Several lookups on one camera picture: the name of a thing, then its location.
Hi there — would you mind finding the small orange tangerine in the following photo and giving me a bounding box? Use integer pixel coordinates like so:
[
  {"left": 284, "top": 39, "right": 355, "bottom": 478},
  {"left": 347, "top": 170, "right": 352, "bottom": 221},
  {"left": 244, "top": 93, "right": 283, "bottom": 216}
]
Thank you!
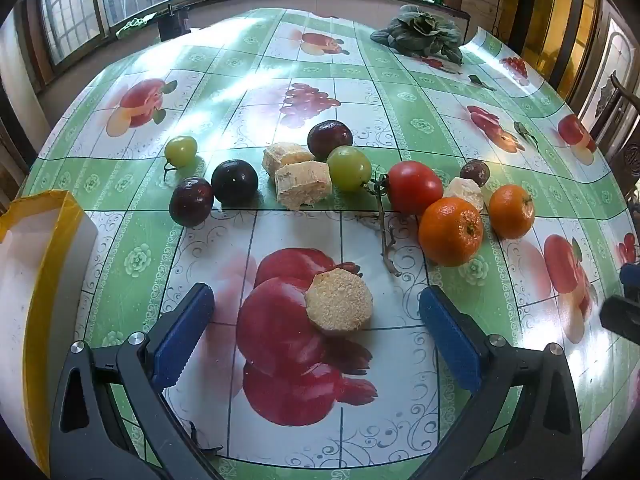
[{"left": 488, "top": 184, "right": 536, "bottom": 240}]

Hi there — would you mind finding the large orange tangerine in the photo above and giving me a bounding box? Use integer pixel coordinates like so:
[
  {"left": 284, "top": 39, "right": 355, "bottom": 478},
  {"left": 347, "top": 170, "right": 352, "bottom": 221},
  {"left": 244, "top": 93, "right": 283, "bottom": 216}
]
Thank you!
[{"left": 418, "top": 197, "right": 484, "bottom": 268}]

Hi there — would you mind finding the pale cake chunk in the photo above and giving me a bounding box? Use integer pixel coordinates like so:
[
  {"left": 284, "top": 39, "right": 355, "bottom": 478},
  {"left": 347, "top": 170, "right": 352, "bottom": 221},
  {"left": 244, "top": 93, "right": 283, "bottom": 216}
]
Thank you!
[{"left": 444, "top": 177, "right": 485, "bottom": 212}]

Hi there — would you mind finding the dark red date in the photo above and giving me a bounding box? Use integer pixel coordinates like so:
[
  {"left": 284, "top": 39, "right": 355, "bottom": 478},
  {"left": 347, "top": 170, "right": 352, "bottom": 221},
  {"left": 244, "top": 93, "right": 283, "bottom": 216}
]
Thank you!
[{"left": 459, "top": 159, "right": 490, "bottom": 188}]

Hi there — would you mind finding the round breaded cake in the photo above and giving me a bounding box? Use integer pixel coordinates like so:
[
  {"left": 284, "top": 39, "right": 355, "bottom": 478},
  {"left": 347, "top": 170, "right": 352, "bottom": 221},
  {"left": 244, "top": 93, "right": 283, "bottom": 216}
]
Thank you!
[{"left": 305, "top": 268, "right": 373, "bottom": 334}]

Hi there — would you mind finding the large red tomato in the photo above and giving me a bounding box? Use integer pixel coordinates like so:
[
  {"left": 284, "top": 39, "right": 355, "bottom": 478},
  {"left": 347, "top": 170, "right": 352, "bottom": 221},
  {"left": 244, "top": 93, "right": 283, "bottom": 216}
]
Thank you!
[{"left": 387, "top": 160, "right": 444, "bottom": 216}]

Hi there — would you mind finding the black plum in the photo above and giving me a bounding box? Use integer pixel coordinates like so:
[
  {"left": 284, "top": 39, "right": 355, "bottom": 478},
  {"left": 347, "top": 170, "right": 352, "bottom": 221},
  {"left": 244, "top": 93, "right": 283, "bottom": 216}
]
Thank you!
[{"left": 210, "top": 159, "right": 258, "bottom": 206}]

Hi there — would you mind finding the small green grape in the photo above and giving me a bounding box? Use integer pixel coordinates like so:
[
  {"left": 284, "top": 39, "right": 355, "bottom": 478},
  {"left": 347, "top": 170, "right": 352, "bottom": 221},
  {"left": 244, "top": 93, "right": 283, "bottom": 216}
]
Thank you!
[{"left": 164, "top": 136, "right": 198, "bottom": 168}]

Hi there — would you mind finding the beige cake chunk front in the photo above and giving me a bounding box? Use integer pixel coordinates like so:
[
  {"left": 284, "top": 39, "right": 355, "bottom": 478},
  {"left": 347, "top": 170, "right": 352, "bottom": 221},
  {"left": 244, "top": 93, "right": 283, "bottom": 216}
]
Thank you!
[{"left": 274, "top": 160, "right": 332, "bottom": 210}]

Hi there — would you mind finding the beige cake chunk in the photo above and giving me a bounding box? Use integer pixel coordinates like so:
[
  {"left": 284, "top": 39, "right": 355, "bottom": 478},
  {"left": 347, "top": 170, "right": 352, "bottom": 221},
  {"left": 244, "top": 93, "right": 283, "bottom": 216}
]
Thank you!
[
  {"left": 274, "top": 160, "right": 332, "bottom": 210},
  {"left": 262, "top": 142, "right": 314, "bottom": 179}
]

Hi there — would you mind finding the large green grape with stem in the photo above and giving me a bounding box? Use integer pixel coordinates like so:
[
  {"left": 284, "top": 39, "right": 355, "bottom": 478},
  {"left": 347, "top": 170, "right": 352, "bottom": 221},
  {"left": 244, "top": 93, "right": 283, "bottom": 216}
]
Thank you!
[{"left": 326, "top": 145, "right": 372, "bottom": 192}]

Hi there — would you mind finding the dark red plum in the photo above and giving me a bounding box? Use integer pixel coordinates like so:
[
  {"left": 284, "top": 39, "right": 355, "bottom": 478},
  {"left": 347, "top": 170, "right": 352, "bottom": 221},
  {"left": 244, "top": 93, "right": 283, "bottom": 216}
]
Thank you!
[{"left": 307, "top": 120, "right": 352, "bottom": 162}]

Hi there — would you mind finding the carved wooden chair right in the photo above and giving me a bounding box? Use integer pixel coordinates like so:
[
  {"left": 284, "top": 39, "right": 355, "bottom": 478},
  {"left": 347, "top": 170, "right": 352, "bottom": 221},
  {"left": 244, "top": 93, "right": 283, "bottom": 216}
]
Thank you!
[{"left": 590, "top": 72, "right": 639, "bottom": 204}]

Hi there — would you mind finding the yellow rimmed white tray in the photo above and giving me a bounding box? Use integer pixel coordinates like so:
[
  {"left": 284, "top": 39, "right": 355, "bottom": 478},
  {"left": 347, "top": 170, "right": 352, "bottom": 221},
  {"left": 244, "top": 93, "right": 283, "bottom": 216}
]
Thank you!
[{"left": 1, "top": 190, "right": 98, "bottom": 474}]

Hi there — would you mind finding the dry brown stem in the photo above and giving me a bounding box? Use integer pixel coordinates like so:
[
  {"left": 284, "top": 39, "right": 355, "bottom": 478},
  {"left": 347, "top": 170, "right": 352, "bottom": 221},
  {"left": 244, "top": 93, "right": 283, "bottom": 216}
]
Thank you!
[{"left": 364, "top": 174, "right": 401, "bottom": 278}]

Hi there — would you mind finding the dark green leafy vegetable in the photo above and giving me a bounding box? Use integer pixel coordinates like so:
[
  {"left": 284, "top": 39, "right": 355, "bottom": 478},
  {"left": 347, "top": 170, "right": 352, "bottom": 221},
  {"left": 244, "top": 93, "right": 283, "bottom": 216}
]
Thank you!
[{"left": 370, "top": 4, "right": 463, "bottom": 65}]

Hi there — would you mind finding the green cloth on windowsill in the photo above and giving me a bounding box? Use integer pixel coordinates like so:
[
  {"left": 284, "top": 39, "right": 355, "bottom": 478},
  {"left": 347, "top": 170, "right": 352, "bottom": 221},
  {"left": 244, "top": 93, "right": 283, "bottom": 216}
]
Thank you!
[{"left": 116, "top": 13, "right": 156, "bottom": 40}]

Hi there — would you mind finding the black pen holder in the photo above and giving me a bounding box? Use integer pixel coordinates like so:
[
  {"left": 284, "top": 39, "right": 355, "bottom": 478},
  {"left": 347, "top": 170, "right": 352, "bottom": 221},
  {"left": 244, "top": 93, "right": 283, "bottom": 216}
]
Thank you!
[{"left": 156, "top": 6, "right": 191, "bottom": 42}]

